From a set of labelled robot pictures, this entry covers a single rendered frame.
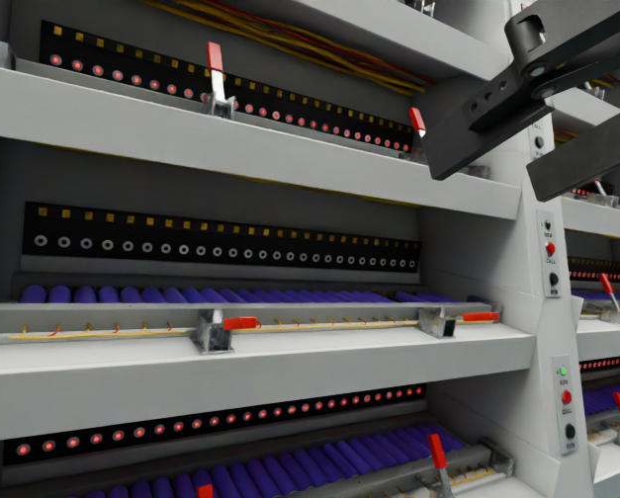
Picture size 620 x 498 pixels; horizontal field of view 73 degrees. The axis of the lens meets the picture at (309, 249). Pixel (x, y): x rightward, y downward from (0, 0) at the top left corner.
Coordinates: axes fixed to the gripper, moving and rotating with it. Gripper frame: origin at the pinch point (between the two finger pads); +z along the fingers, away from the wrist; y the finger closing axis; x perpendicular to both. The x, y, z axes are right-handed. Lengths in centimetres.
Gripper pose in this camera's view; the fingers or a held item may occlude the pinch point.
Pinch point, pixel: (517, 154)
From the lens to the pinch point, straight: 29.1
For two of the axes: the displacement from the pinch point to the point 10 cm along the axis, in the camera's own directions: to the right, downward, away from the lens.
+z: -4.9, 3.4, 8.0
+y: 8.6, 0.6, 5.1
